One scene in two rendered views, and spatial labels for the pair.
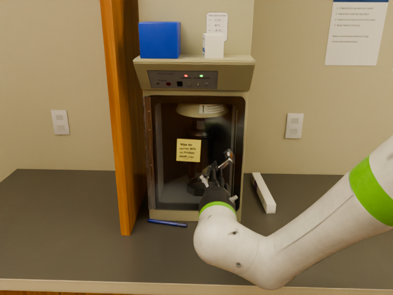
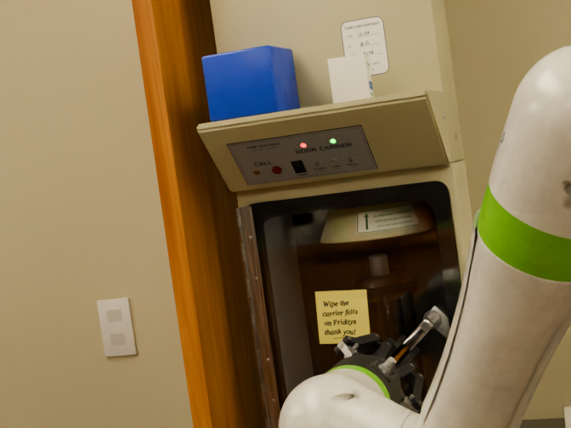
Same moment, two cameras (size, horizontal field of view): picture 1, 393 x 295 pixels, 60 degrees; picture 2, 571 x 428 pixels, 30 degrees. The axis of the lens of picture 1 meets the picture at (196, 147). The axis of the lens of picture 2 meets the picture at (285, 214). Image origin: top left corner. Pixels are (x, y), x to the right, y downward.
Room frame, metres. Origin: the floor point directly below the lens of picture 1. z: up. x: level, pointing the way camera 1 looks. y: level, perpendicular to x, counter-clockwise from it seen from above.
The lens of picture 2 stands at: (-0.44, -0.36, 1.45)
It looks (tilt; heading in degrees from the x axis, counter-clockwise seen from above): 3 degrees down; 17
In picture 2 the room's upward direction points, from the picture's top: 8 degrees counter-clockwise
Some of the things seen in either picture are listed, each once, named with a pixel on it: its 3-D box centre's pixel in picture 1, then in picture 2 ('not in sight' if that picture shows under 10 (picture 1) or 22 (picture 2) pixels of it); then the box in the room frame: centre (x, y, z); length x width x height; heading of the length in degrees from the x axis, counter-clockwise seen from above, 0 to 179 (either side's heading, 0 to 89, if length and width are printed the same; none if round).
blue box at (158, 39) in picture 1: (161, 39); (251, 84); (0.97, 0.10, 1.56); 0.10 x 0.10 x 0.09; 88
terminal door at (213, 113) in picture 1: (195, 157); (359, 331); (1.02, 0.00, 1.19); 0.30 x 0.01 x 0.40; 88
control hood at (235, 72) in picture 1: (194, 75); (324, 143); (0.97, 0.01, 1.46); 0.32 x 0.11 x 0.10; 88
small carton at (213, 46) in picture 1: (213, 45); (351, 80); (0.97, -0.04, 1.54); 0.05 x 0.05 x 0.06; 6
